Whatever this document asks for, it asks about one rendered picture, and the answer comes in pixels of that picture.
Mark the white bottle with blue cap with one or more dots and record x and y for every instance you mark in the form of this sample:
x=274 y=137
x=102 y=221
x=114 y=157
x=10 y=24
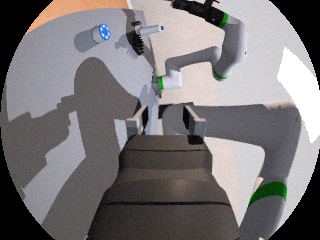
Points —
x=153 y=29

